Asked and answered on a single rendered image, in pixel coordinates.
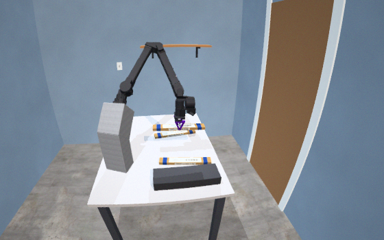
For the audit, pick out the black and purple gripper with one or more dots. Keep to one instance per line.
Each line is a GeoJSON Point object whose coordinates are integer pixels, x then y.
{"type": "Point", "coordinates": [178, 119]}

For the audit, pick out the white welding electrode pack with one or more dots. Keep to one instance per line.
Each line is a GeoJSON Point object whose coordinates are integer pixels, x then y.
{"type": "Point", "coordinates": [173, 127]}
{"type": "Point", "coordinates": [184, 161]}
{"type": "Point", "coordinates": [173, 133]}

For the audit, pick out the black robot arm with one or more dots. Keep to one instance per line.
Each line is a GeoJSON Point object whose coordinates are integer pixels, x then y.
{"type": "Point", "coordinates": [126, 86]}

